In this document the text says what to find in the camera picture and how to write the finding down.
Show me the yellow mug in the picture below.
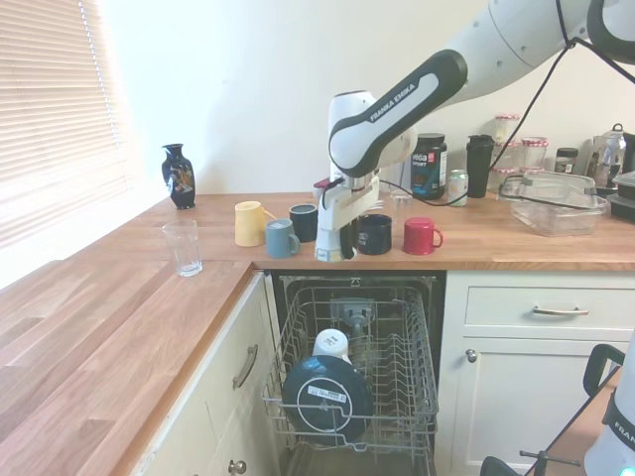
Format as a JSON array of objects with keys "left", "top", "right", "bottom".
[{"left": 233, "top": 200, "right": 279, "bottom": 248}]

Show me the stainless steel dishwasher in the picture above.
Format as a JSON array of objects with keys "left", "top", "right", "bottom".
[{"left": 262, "top": 270, "right": 447, "bottom": 476}]

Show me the silver coffee pot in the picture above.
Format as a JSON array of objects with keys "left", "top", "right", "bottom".
[{"left": 592, "top": 123, "right": 635, "bottom": 188}]

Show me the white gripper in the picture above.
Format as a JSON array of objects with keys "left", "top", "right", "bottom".
[{"left": 317, "top": 178, "right": 383, "bottom": 261}]

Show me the black shaker bottle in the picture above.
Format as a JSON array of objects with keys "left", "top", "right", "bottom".
[{"left": 465, "top": 134, "right": 496, "bottom": 199}]

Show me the dark blue plate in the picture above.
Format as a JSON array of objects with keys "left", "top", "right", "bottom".
[{"left": 281, "top": 355, "right": 374, "bottom": 447}]

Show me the dark blue painted vase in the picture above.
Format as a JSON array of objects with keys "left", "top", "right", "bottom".
[{"left": 160, "top": 143, "right": 197, "bottom": 210}]

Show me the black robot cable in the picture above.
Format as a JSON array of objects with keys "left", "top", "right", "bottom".
[{"left": 426, "top": 0, "right": 635, "bottom": 209}]

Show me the grey wire dishwasher rack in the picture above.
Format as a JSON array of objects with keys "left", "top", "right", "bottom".
[{"left": 261, "top": 282, "right": 441, "bottom": 455}]

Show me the grey plastic spray hub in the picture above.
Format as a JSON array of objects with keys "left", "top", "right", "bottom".
[{"left": 330, "top": 297, "right": 374, "bottom": 343}]

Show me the metal drawer handle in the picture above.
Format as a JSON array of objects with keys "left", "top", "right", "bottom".
[
  {"left": 533, "top": 304, "right": 590, "bottom": 317},
  {"left": 231, "top": 344, "right": 259, "bottom": 390}
]

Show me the grey blue mug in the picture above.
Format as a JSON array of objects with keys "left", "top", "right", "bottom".
[{"left": 265, "top": 217, "right": 302, "bottom": 260}]

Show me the tall white printed mug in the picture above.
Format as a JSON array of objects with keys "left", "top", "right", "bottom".
[{"left": 311, "top": 327, "right": 354, "bottom": 368}]

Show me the black meal prep container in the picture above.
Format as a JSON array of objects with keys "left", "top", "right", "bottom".
[{"left": 605, "top": 171, "right": 635, "bottom": 219}]

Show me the glass jar red lid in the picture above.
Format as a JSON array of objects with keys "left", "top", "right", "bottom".
[
  {"left": 494, "top": 113, "right": 521, "bottom": 145},
  {"left": 520, "top": 137, "right": 550, "bottom": 173},
  {"left": 490, "top": 167, "right": 522, "bottom": 192}
]

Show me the clear plastic food container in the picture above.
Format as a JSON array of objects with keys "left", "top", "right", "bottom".
[{"left": 509, "top": 195, "right": 610, "bottom": 238}]

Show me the red mug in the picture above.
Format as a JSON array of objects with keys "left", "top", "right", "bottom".
[{"left": 402, "top": 216, "right": 445, "bottom": 257}]

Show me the clear lid with grey clips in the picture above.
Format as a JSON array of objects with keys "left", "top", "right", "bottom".
[{"left": 498, "top": 172, "right": 599, "bottom": 212}]

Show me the jar with black lid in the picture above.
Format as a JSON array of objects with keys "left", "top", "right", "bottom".
[{"left": 555, "top": 147, "right": 580, "bottom": 175}]

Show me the beige window blind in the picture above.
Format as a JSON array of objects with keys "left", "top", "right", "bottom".
[{"left": 0, "top": 0, "right": 133, "bottom": 254}]

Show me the white cabinet with drawers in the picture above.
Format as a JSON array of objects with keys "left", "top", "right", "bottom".
[{"left": 133, "top": 270, "right": 289, "bottom": 476}]

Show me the navy ceramic mug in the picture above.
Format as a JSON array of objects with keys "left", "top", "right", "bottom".
[{"left": 289, "top": 202, "right": 319, "bottom": 244}]

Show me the green white drink can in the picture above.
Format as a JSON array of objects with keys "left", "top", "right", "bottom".
[{"left": 447, "top": 169, "right": 469, "bottom": 207}]

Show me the black protein powder tub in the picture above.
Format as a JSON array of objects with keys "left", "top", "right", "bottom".
[{"left": 410, "top": 132, "right": 448, "bottom": 202}]

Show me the black enamel mug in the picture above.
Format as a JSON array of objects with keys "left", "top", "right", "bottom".
[{"left": 355, "top": 213, "right": 394, "bottom": 257}]

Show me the clear glass tumbler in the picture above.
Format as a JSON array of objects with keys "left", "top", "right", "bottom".
[
  {"left": 389, "top": 183, "right": 415, "bottom": 219},
  {"left": 162, "top": 218, "right": 203, "bottom": 278}
]

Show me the white cabinet with drawer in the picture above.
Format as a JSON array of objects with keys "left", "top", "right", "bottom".
[{"left": 439, "top": 271, "right": 635, "bottom": 476}]

